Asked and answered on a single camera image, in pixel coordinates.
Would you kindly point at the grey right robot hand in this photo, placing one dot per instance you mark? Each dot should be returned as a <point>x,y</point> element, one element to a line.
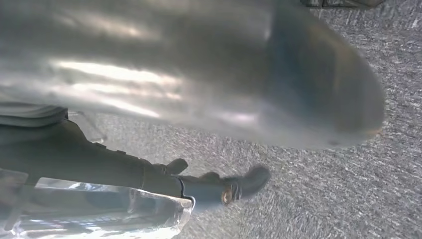
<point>165,66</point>

